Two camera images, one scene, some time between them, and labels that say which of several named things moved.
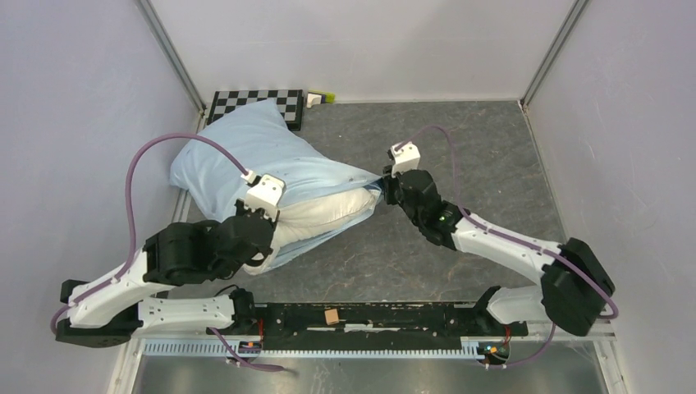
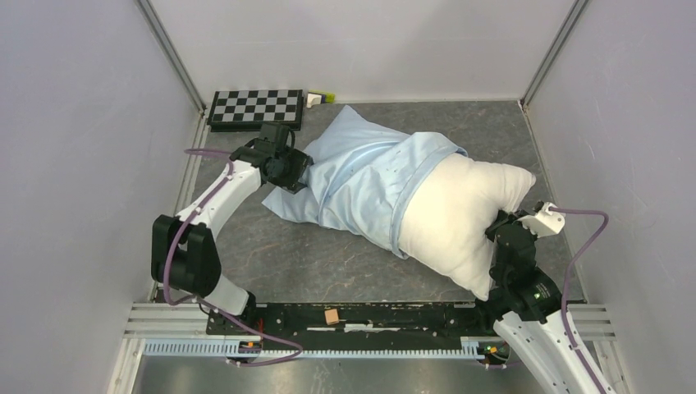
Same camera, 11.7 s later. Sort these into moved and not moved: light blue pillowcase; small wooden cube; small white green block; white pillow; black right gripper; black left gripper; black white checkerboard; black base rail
Moved: white pillow; black left gripper; black right gripper; light blue pillowcase
Not moved: small wooden cube; black base rail; black white checkerboard; small white green block
